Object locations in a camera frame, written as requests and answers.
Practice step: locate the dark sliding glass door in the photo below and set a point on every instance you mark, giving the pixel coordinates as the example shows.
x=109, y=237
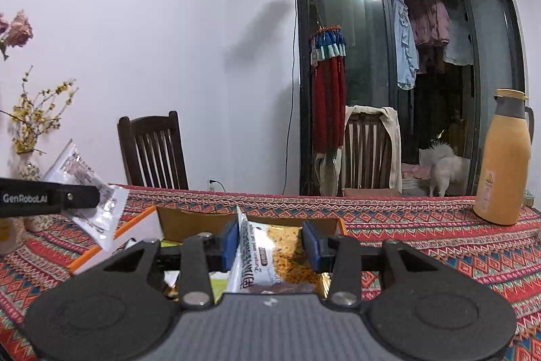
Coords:
x=359, y=69

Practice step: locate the brown wooden chair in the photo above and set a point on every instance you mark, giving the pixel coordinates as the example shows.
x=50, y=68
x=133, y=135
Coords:
x=367, y=149

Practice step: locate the pink hanging garment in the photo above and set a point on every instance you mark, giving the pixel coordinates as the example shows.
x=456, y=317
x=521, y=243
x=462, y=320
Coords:
x=429, y=22

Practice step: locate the light blue hanging garment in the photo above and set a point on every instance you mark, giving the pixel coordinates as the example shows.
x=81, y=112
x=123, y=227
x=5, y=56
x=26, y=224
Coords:
x=403, y=48

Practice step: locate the yellow flower branches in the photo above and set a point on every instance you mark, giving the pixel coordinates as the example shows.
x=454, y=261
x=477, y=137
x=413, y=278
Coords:
x=29, y=120

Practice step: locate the orange print snack packet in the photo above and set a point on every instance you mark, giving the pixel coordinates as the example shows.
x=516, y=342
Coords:
x=270, y=259

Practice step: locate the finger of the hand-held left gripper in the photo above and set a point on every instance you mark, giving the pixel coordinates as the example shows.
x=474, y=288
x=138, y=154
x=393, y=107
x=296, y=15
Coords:
x=82, y=196

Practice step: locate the white dog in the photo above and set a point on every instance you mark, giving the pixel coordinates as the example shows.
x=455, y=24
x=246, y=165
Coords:
x=448, y=170

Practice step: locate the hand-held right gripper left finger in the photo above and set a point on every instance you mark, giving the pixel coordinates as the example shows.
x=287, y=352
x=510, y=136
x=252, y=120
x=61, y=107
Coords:
x=231, y=238

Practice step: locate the patterned ceramic vase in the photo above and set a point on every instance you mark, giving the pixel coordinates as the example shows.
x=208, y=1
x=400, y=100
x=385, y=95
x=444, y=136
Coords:
x=31, y=170

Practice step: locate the red printed cardboard box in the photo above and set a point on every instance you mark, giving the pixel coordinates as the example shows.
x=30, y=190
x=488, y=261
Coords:
x=190, y=223

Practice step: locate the red tassel hanging ornament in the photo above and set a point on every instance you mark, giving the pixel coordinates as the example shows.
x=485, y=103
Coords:
x=329, y=103

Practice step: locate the dried pink flowers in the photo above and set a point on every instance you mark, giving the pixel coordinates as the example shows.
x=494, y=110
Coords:
x=19, y=33

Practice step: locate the pink pet mat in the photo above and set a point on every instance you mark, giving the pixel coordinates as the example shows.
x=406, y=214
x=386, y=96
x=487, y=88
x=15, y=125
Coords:
x=414, y=173

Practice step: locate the dark wooden chair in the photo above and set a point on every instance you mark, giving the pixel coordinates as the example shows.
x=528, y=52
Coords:
x=126, y=149

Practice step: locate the white hanging garment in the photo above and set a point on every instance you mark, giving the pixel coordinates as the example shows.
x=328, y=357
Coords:
x=458, y=48

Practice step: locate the gold silver foil snack packet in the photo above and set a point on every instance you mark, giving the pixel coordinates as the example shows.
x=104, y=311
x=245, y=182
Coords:
x=326, y=287

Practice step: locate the yellow thermos jug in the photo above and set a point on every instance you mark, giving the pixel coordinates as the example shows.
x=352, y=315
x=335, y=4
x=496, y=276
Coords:
x=503, y=175

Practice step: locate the wooden chair with cloth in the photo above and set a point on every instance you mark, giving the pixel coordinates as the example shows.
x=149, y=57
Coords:
x=395, y=149

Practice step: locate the white snack packet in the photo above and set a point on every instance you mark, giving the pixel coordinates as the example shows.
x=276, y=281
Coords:
x=72, y=166

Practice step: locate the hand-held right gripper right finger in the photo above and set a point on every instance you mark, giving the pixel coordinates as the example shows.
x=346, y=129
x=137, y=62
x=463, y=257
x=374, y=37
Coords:
x=310, y=244

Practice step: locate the green snack packet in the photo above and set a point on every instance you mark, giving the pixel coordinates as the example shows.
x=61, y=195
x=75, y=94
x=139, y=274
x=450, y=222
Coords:
x=219, y=287

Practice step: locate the wall socket with plug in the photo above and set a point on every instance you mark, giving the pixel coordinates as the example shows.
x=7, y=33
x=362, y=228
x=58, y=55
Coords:
x=211, y=184

